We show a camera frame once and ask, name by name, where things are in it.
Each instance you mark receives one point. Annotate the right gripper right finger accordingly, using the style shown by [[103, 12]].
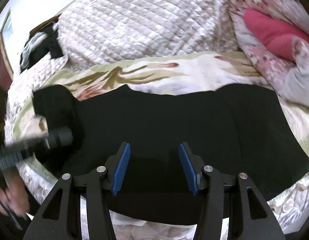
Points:
[[192, 167]]

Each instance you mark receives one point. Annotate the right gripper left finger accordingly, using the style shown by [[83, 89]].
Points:
[[116, 168]]

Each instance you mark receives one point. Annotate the black pants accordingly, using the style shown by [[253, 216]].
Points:
[[237, 128]]

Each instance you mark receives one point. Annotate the person's left hand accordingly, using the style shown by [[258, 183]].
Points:
[[15, 197]]

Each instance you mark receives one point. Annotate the dark red wooden furniture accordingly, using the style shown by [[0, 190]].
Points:
[[6, 72]]

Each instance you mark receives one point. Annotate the dark clothes pile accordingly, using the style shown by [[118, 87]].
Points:
[[41, 43]]

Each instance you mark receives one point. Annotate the white quilted floral bedspread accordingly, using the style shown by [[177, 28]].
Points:
[[96, 32]]

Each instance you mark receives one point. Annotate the pink floral comforter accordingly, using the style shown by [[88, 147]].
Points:
[[290, 79]]

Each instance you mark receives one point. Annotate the magenta pillow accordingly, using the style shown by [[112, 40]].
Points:
[[275, 35]]

